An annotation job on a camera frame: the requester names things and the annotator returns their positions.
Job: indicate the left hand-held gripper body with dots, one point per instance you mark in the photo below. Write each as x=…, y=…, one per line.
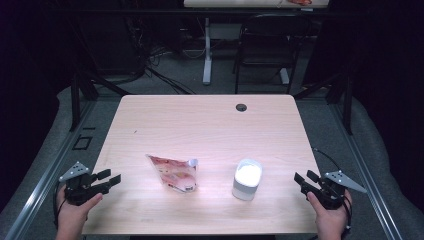
x=80, y=191

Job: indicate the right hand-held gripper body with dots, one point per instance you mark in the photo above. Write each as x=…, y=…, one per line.
x=331, y=195

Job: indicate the clear plastic bag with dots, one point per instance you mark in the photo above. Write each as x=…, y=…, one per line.
x=176, y=173

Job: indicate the person's right hand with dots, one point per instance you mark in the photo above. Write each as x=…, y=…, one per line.
x=331, y=223

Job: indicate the person's left hand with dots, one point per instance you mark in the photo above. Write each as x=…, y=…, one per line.
x=71, y=220

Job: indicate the black metal stand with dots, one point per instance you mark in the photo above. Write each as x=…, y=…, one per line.
x=348, y=103
x=75, y=100

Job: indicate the black folding chair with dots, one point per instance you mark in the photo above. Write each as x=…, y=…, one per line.
x=270, y=36

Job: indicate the orange object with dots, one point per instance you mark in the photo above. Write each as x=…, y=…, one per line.
x=300, y=2

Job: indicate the white background table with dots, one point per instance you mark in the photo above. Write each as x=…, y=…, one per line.
x=233, y=3

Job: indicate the aluminium floor rail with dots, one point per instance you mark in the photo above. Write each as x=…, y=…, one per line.
x=366, y=166
x=43, y=180

